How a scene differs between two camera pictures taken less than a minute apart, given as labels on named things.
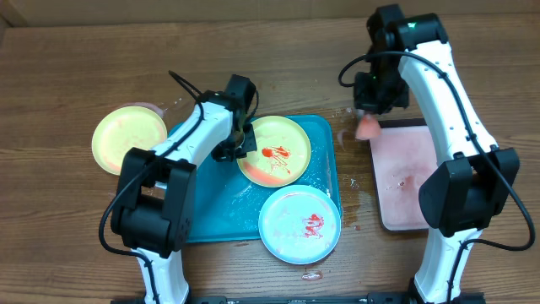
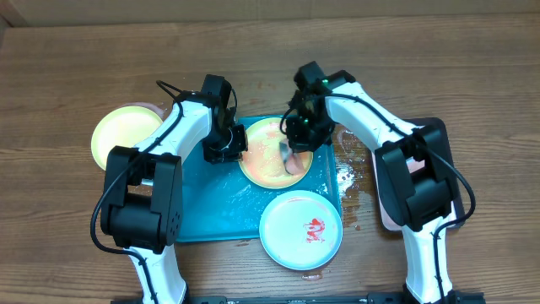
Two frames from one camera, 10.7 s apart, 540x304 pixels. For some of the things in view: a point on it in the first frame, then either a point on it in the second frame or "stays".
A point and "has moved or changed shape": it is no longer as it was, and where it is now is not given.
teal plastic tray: [228, 203] stays
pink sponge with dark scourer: [368, 127] has moved or changed shape
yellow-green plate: [282, 155] stays
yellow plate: [122, 128] stays
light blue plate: [299, 225] stays
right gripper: [366, 101] → [300, 141]
